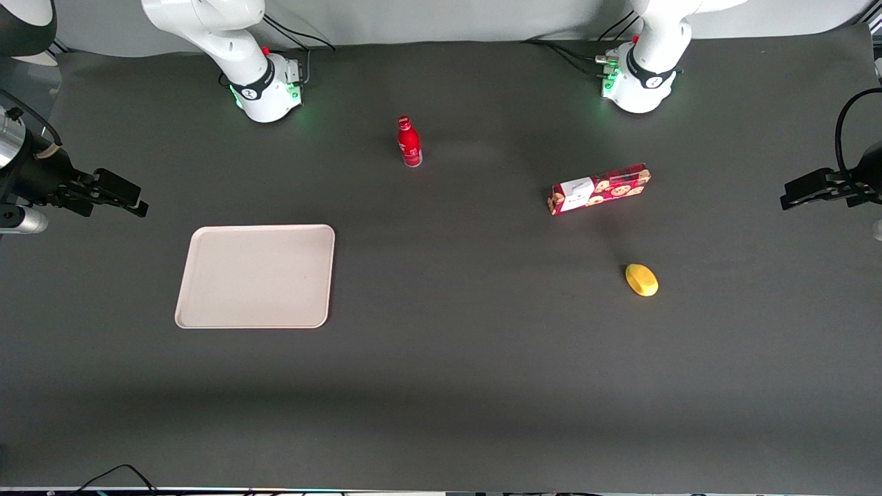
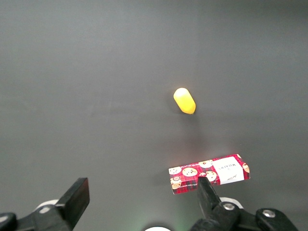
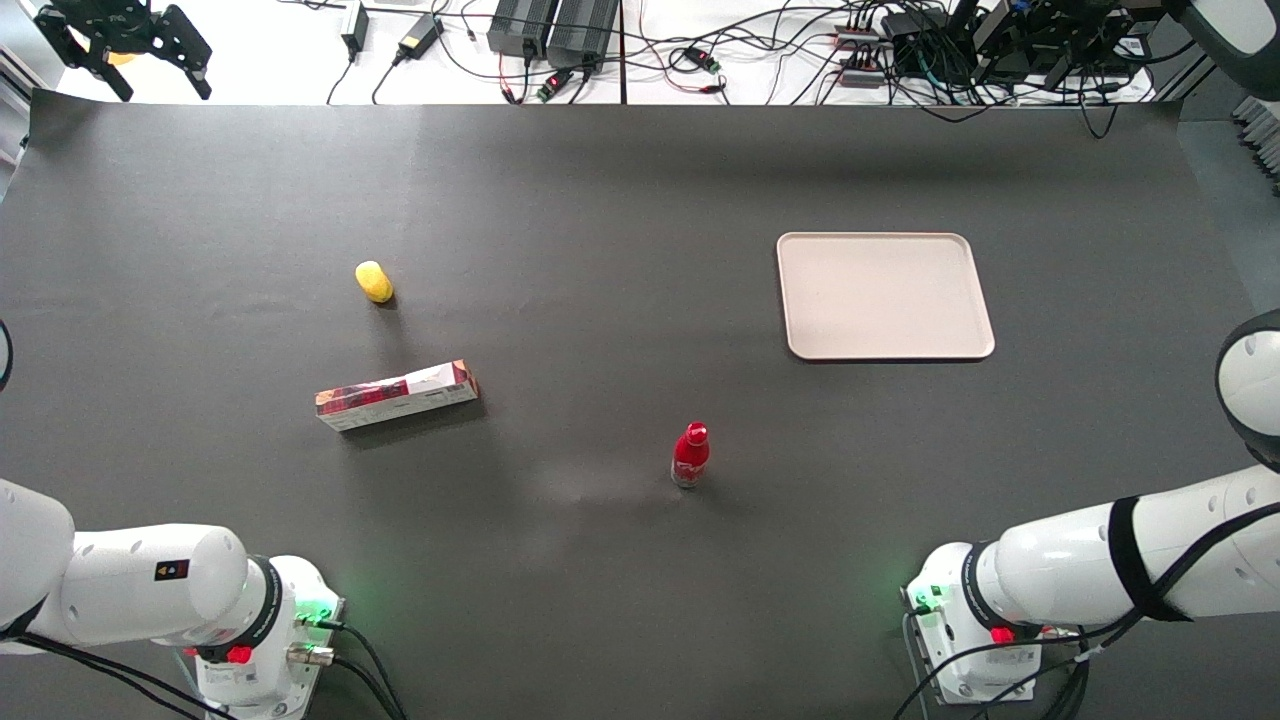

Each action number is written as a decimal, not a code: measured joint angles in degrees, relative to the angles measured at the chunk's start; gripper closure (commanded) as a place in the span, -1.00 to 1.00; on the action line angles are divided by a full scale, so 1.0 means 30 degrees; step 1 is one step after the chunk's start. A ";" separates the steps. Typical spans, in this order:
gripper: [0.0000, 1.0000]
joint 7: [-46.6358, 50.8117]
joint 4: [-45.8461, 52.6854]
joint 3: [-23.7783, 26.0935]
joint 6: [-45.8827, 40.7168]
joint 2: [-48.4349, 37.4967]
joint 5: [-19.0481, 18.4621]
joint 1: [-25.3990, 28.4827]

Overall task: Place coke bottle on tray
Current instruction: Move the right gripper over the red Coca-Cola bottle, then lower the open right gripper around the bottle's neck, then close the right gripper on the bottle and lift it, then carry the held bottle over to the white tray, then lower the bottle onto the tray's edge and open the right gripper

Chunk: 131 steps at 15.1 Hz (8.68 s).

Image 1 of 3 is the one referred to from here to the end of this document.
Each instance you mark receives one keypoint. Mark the beige plastic tray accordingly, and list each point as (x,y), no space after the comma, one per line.
(256,275)

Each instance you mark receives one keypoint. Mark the yellow lemon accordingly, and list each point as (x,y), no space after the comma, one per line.
(641,280)

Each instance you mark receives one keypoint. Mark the dark grey table mat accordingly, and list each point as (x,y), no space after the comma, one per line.
(448,358)

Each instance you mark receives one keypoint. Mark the right wrist grey camera box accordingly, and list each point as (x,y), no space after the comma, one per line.
(24,220)

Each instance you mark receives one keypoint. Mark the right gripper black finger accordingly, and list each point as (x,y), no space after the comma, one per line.
(110,207)
(120,187)

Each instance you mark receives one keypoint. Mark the red coke bottle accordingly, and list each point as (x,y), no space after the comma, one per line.
(409,143)

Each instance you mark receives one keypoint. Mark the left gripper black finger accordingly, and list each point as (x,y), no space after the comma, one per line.
(837,195)
(816,180)

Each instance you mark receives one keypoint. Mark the red cookie box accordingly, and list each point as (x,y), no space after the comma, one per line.
(606,187)

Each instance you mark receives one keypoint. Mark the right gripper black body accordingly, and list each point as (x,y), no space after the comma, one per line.
(43,178)

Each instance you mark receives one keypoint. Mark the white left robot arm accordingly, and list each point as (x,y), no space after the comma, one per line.
(648,62)

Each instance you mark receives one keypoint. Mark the left wrist grey camera box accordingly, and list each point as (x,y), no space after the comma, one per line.
(878,231)

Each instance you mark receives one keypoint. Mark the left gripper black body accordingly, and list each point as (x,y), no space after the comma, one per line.
(863,182)

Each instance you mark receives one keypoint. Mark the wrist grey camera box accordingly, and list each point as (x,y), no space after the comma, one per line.
(24,220)
(878,231)

